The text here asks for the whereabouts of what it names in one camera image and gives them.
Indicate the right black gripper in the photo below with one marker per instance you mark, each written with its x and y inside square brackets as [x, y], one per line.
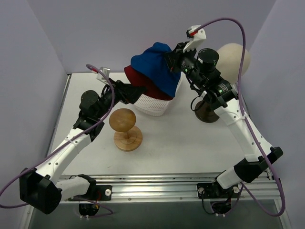
[175, 58]

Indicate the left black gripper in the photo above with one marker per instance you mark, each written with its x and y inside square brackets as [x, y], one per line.
[123, 91]

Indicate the white perforated plastic basket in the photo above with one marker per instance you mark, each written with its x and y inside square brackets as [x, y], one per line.
[151, 106]

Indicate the blue bucket hat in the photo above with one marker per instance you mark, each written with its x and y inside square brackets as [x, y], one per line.
[151, 63]

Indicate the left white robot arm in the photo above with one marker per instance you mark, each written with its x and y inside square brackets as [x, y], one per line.
[40, 186]

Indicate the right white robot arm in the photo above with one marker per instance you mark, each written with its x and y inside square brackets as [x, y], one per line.
[212, 75]

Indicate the wooden hat stand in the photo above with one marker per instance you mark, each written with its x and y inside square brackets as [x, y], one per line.
[127, 136]

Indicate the cream mannequin head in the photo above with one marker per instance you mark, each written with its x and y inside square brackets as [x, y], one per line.
[229, 61]

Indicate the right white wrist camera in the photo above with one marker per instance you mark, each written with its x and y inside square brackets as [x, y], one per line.
[196, 37]

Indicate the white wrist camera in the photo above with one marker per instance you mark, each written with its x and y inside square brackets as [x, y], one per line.
[105, 75]
[196, 37]

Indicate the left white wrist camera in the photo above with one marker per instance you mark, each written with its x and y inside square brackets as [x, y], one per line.
[105, 75]

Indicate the aluminium mounting rail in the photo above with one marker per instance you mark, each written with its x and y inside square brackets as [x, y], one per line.
[174, 187]

